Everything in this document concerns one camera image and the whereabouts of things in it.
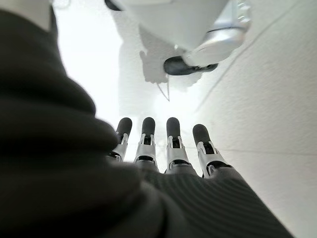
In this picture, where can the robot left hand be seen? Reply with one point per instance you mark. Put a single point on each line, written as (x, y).
(74, 173)

